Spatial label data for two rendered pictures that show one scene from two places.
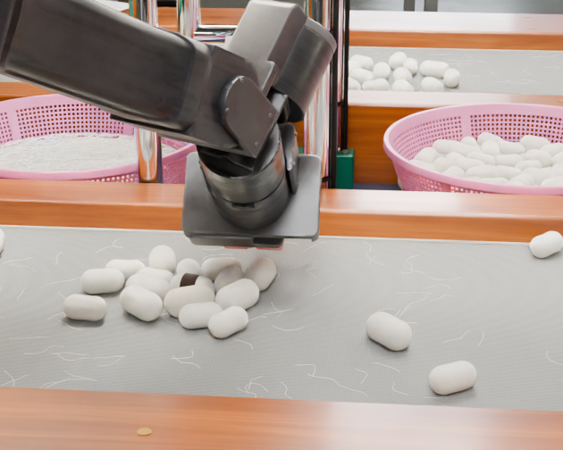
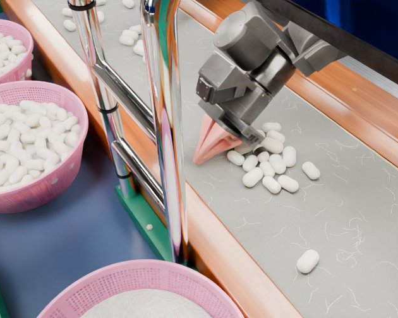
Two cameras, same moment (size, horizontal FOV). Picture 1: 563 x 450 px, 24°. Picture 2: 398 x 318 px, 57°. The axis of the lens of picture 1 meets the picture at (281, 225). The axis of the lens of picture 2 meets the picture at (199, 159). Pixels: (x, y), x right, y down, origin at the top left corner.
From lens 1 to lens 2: 126 cm
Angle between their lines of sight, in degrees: 97
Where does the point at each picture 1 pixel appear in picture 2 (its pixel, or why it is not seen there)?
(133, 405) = (349, 99)
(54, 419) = (376, 108)
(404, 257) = not seen: hidden behind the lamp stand
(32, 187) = (251, 289)
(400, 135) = (0, 195)
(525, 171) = (14, 139)
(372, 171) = not seen: outside the picture
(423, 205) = (127, 123)
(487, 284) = not seen: hidden behind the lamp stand
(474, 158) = not seen: outside the picture
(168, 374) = (309, 127)
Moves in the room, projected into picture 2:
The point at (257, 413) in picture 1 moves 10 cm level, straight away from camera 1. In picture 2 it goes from (319, 77) to (285, 100)
